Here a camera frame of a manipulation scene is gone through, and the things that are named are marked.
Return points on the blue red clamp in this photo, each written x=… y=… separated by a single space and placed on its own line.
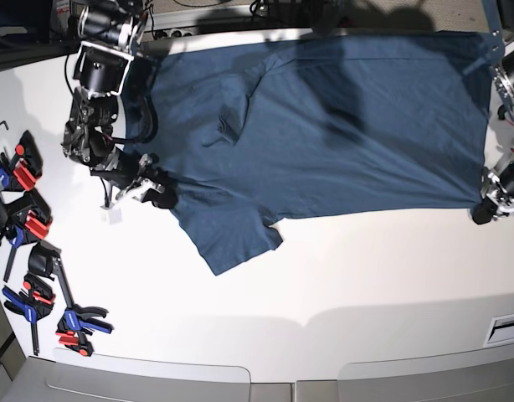
x=24 y=221
x=34 y=302
x=24 y=169
x=78 y=323

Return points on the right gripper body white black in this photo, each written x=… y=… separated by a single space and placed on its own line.
x=124 y=175

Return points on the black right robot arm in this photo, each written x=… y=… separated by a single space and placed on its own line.
x=109 y=64

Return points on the blue T-shirt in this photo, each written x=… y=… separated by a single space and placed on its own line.
x=292 y=130

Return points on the black tape roll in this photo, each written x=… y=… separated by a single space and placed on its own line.
x=43 y=261

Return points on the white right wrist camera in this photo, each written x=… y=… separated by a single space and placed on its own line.
x=110 y=215

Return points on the blue red clamp bottom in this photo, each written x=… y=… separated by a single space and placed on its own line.
x=78 y=323

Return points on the blue red clamp top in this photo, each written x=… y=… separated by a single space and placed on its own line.
x=24 y=169

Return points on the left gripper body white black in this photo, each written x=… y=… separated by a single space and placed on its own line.
x=498 y=187

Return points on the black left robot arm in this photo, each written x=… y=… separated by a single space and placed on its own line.
x=500 y=16

